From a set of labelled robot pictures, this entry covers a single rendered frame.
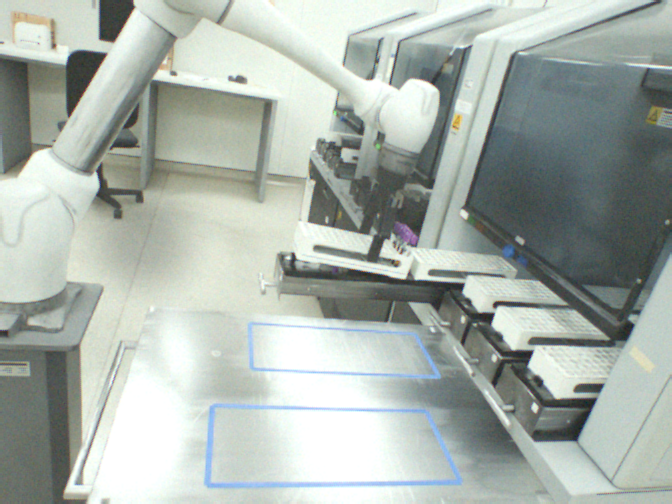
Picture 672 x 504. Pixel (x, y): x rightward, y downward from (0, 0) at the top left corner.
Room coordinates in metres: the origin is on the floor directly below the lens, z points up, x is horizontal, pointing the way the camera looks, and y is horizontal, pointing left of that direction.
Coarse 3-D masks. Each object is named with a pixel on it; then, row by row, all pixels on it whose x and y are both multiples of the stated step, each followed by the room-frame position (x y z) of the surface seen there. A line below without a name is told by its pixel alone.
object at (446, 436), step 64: (192, 320) 0.76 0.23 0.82; (256, 320) 0.81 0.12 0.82; (320, 320) 0.86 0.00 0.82; (128, 384) 0.56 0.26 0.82; (192, 384) 0.59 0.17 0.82; (256, 384) 0.62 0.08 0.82; (320, 384) 0.66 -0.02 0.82; (384, 384) 0.69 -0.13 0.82; (448, 384) 0.73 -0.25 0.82; (128, 448) 0.45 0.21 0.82; (192, 448) 0.47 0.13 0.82; (256, 448) 0.50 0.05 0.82; (320, 448) 0.52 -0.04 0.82; (384, 448) 0.54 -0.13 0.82; (448, 448) 0.57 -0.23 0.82; (512, 448) 0.60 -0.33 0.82
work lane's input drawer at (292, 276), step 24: (288, 264) 1.10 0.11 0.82; (312, 264) 1.16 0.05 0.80; (264, 288) 1.07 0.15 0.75; (288, 288) 1.05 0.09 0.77; (312, 288) 1.07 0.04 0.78; (336, 288) 1.09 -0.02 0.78; (360, 288) 1.11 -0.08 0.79; (384, 288) 1.13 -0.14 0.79; (408, 288) 1.15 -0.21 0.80; (432, 288) 1.16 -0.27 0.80; (456, 288) 1.19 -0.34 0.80
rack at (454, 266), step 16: (416, 256) 1.21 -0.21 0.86; (432, 256) 1.24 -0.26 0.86; (448, 256) 1.26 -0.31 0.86; (464, 256) 1.29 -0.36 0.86; (480, 256) 1.32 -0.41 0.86; (496, 256) 1.34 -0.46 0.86; (416, 272) 1.17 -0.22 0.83; (432, 272) 1.26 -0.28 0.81; (448, 272) 1.28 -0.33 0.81; (464, 272) 1.30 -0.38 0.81; (480, 272) 1.22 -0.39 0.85; (496, 272) 1.24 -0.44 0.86; (512, 272) 1.25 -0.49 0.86
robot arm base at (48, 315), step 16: (64, 288) 0.88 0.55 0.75; (80, 288) 0.95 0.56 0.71; (0, 304) 0.78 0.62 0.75; (16, 304) 0.79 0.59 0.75; (32, 304) 0.80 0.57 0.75; (48, 304) 0.83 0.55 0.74; (64, 304) 0.87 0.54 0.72; (0, 320) 0.76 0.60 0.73; (16, 320) 0.77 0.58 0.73; (32, 320) 0.79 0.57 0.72; (48, 320) 0.81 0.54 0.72; (64, 320) 0.84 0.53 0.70; (0, 336) 0.74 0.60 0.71
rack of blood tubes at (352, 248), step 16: (304, 224) 1.16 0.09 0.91; (304, 240) 1.08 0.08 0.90; (320, 240) 1.09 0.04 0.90; (336, 240) 1.11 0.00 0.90; (352, 240) 1.15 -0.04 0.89; (368, 240) 1.20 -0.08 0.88; (304, 256) 1.08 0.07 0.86; (320, 256) 1.09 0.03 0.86; (336, 256) 1.16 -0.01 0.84; (352, 256) 1.19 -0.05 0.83; (384, 256) 1.14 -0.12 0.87; (400, 256) 1.15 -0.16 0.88; (384, 272) 1.14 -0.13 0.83; (400, 272) 1.15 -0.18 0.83
